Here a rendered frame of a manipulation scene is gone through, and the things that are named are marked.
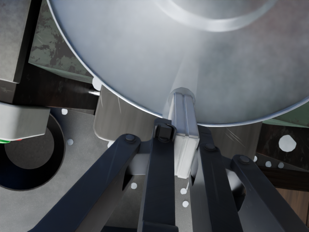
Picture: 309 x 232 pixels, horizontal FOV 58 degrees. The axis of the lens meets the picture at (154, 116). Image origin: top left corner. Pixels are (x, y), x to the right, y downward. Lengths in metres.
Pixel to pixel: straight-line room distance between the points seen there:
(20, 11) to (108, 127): 0.24
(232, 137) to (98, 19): 0.15
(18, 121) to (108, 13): 0.24
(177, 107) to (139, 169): 0.06
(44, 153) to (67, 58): 0.73
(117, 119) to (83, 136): 0.81
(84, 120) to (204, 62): 0.83
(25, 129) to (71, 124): 0.60
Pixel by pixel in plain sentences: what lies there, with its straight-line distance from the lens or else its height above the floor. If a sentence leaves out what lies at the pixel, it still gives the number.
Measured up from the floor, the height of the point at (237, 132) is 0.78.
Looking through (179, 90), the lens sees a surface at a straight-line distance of 0.23.
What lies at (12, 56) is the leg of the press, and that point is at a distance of 0.42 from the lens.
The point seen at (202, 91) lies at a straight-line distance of 0.24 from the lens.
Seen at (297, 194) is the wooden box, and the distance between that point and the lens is 0.78.
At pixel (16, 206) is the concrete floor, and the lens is 1.17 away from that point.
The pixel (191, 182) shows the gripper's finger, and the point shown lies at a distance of 0.16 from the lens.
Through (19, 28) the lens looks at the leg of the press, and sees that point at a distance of 0.42.
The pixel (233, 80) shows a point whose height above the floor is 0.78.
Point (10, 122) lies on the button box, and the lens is 0.43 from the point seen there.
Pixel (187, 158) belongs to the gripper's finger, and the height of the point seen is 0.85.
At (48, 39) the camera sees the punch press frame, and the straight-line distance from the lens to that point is 0.40.
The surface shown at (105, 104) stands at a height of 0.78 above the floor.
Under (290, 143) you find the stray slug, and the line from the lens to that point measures 0.41.
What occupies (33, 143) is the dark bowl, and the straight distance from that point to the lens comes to 1.10.
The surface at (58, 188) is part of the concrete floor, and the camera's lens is 1.10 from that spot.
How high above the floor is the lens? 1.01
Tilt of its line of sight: 89 degrees down
